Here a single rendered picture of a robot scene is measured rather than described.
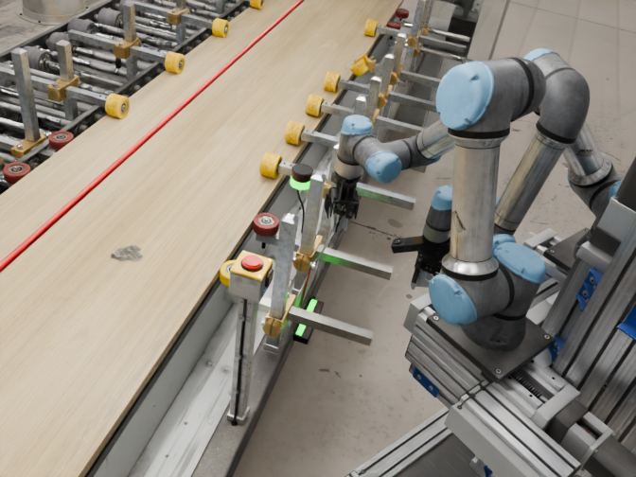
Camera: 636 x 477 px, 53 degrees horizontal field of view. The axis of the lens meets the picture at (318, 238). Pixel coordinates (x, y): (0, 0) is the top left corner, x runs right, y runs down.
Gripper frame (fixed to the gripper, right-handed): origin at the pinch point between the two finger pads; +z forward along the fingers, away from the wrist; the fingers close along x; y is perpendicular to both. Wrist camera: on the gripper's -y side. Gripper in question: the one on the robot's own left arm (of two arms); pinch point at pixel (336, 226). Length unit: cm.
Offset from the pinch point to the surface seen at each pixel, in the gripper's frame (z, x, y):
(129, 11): -9, -78, -123
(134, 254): 9, -55, 7
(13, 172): 10, -98, -29
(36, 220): 11, -85, -6
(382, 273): 15.6, 16.6, 0.7
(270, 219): 10.3, -18.0, -15.0
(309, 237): 6.9, -6.5, -3.2
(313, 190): -9.3, -7.5, -3.6
